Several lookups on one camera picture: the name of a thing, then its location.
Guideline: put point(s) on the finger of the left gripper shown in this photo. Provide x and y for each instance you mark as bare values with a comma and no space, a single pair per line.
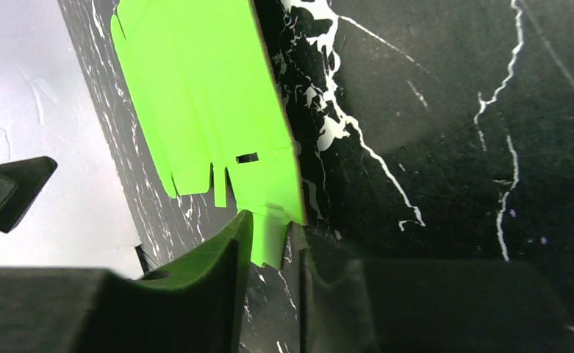
20,184

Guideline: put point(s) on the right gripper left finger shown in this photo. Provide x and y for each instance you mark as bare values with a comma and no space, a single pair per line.
193,304

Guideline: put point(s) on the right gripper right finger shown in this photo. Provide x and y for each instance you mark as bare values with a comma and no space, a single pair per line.
354,301

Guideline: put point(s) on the green paper box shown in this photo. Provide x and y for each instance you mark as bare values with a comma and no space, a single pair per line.
200,80

